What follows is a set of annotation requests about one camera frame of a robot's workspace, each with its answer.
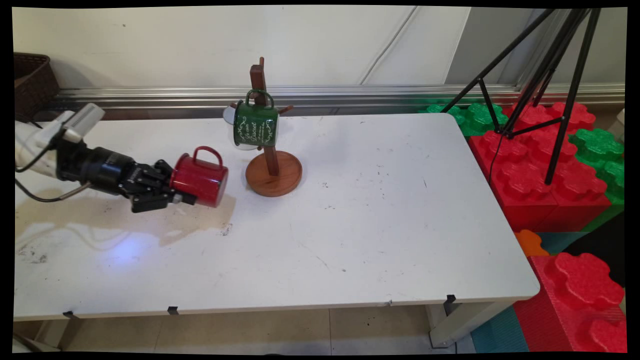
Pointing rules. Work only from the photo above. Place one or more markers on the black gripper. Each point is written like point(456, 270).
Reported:
point(120, 175)

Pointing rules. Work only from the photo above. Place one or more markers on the red enamel mug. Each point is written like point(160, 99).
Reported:
point(200, 180)

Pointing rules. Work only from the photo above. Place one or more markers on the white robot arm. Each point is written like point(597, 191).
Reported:
point(30, 150)

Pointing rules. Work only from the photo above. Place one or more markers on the green enamel mug white lettering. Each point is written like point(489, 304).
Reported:
point(256, 125)

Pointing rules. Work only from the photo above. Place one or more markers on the wooden mug tree stand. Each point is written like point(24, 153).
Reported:
point(275, 175)

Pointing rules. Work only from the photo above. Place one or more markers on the black table edge clip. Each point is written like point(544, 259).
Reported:
point(451, 298)
point(173, 310)
point(69, 314)

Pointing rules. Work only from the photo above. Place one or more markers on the brown wicker basket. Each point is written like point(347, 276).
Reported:
point(32, 85)

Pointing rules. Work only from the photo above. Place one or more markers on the green foam block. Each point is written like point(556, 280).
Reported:
point(602, 150)
point(475, 117)

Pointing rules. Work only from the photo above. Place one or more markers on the white table leg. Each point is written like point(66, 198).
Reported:
point(455, 325)

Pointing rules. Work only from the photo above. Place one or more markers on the teal foam mat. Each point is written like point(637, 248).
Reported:
point(500, 332)

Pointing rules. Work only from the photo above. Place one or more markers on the orange foam block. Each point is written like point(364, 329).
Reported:
point(529, 242)

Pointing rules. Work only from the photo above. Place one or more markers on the large red foam block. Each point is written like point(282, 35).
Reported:
point(540, 190)

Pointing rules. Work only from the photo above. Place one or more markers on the black tripod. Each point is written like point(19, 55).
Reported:
point(562, 120)

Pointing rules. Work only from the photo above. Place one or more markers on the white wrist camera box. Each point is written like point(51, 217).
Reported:
point(85, 120)

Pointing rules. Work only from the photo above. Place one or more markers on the aluminium window rail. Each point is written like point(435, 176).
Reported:
point(380, 95)

